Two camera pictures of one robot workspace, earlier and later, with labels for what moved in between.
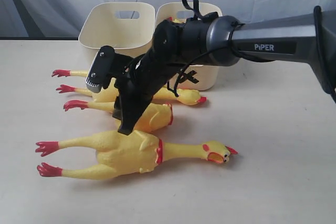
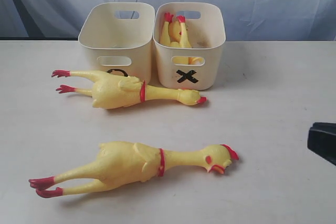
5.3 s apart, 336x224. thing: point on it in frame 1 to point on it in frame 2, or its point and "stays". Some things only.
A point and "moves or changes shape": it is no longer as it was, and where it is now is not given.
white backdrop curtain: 45,6 stays
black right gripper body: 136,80 to 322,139
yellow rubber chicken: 122,153 to 121,162
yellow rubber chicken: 109,93 stays
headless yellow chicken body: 157,116 moves or changes shape
